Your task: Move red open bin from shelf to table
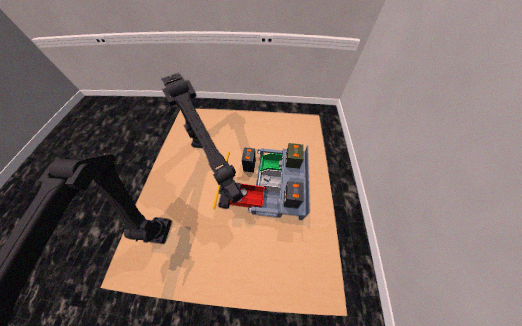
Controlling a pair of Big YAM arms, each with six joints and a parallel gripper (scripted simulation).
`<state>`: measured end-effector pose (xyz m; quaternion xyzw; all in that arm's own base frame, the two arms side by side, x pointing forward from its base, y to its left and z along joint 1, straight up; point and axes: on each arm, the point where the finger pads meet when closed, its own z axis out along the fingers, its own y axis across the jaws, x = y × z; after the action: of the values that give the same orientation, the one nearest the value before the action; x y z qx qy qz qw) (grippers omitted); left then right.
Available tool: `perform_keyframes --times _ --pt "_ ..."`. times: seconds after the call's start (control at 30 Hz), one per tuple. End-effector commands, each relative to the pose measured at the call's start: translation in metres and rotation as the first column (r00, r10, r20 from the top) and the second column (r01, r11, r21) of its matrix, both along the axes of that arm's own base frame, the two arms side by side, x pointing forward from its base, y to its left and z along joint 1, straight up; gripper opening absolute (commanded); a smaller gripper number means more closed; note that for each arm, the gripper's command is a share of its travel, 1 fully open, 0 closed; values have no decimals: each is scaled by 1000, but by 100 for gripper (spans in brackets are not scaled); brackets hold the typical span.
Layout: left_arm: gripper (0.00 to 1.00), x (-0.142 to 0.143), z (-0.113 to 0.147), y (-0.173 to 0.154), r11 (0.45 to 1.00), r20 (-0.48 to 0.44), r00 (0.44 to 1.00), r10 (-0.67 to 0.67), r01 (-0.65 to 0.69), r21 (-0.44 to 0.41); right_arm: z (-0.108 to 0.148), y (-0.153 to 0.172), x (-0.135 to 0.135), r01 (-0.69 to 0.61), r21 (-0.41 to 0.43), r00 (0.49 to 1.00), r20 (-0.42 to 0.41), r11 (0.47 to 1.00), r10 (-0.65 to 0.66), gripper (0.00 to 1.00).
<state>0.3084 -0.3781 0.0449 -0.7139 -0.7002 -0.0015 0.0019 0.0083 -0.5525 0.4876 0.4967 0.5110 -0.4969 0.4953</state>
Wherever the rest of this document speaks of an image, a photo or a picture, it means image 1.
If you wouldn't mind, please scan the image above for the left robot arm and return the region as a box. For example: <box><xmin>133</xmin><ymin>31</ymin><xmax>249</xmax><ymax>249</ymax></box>
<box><xmin>161</xmin><ymin>73</ymin><xmax>243</xmax><ymax>209</ymax></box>

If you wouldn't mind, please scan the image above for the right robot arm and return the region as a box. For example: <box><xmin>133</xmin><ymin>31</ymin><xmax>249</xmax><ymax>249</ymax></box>
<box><xmin>0</xmin><ymin>153</ymin><xmax>170</xmax><ymax>326</ymax></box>

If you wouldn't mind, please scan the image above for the red bin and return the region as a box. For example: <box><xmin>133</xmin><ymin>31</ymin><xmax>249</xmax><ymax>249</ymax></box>
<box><xmin>230</xmin><ymin>184</ymin><xmax>265</xmax><ymax>208</ymax></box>

